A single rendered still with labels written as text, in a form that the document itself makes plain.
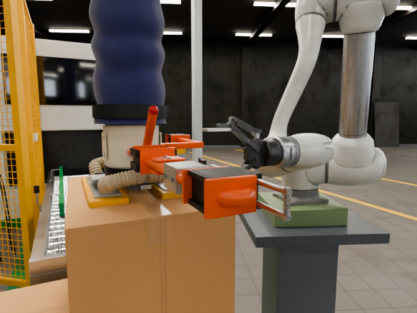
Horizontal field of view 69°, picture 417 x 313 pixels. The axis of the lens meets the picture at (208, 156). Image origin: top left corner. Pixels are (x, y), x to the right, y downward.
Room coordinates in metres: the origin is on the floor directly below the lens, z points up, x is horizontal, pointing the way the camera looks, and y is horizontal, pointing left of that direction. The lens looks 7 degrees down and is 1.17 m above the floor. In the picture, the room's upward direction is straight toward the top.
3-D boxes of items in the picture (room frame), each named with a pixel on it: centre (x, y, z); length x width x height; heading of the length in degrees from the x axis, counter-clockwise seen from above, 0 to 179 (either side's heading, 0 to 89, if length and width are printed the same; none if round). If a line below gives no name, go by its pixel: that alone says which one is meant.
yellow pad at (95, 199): (0.91, 0.33, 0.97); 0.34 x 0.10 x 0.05; 26
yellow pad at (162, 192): (0.99, 0.16, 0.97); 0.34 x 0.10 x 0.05; 26
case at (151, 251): (0.95, 0.23, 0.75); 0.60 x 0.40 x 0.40; 24
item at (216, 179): (0.41, -0.01, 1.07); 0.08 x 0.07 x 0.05; 26
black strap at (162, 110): (0.95, 0.24, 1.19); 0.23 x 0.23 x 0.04
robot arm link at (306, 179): (1.29, -0.41, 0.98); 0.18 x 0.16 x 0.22; 70
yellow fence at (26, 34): (2.70, 1.55, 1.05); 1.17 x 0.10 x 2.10; 26
